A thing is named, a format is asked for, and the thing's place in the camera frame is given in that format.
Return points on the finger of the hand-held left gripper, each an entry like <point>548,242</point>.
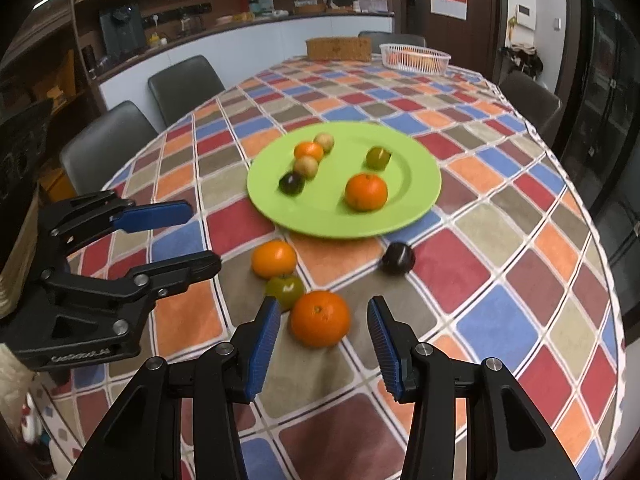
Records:
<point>175,270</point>
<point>150,215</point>

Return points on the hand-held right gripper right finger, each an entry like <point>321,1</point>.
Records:
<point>387,350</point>

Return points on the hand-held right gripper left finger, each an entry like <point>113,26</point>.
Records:
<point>262,350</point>

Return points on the green plum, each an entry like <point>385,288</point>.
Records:
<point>378,157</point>
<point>285,290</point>

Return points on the orange mandarin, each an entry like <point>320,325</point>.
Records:
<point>366,191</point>
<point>273,259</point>
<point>308,150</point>
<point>320,318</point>

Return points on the dark purple plum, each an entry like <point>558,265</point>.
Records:
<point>398,258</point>
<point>291,183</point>

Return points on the green plate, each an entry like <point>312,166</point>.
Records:
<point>340,220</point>

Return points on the tan round fruit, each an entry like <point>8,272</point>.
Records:
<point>306,166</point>
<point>324,142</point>

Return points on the grey dining chair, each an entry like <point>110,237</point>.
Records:
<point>530,105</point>
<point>185,87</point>
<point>105,140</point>
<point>392,39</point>

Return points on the checkered colourful tablecloth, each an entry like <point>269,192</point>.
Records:
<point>475,270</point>

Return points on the black coffee machine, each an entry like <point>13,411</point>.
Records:
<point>122,30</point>

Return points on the white counter cabinet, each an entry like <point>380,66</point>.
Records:
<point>250,45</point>

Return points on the black power strip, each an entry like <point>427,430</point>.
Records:
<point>175,12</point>

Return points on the woven wooden box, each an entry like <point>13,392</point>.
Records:
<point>338,48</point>

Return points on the woven counter basket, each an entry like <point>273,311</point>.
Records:
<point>309,8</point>

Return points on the black counter bag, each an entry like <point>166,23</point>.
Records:
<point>341,3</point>

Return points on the white plastic basket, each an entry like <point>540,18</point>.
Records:
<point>415,60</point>

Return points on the dark bag pile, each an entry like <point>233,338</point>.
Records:
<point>522,60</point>

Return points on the dark glass sliding doors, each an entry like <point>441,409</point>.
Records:
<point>600,110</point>

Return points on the dark wooden door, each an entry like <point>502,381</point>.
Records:
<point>480,35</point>

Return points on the white intercom panel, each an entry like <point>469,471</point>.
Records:
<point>525,16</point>

